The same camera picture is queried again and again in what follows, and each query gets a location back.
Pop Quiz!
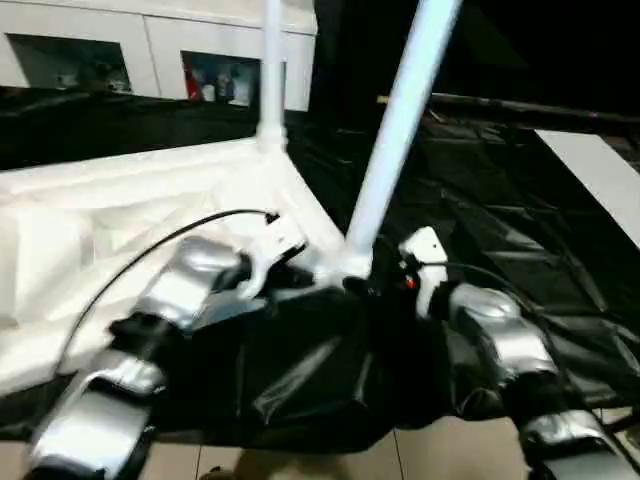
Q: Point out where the white plastic table leg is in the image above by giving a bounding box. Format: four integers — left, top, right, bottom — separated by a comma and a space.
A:
341, 0, 464, 282
256, 0, 290, 155

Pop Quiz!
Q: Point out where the white plastic table top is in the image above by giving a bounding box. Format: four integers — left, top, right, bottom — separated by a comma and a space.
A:
0, 134, 375, 401

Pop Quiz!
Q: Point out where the black plastic mat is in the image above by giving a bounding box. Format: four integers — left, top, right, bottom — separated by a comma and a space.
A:
0, 87, 640, 454

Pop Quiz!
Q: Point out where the white board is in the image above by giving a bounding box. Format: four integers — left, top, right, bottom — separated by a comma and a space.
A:
532, 128, 640, 251

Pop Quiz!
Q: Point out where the dark cabinet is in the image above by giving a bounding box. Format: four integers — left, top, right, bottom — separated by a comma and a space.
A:
309, 0, 640, 114

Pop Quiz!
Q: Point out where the black stand bar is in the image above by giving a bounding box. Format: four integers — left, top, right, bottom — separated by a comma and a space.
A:
602, 408, 640, 441

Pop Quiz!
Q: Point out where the white cabinet with glass doors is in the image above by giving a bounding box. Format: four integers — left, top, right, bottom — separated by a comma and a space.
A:
0, 0, 320, 114

